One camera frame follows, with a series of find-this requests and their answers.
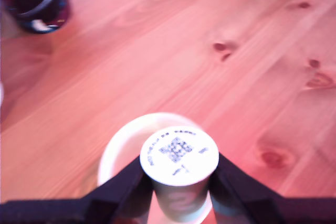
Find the pale green coffee capsule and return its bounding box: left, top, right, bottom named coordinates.
left=139, top=126, right=220, bottom=221

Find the green hammock print mug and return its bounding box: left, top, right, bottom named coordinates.
left=97, top=112, right=238, bottom=224

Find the dark blue print mug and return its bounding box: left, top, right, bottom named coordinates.
left=0, top=0, right=72, bottom=35

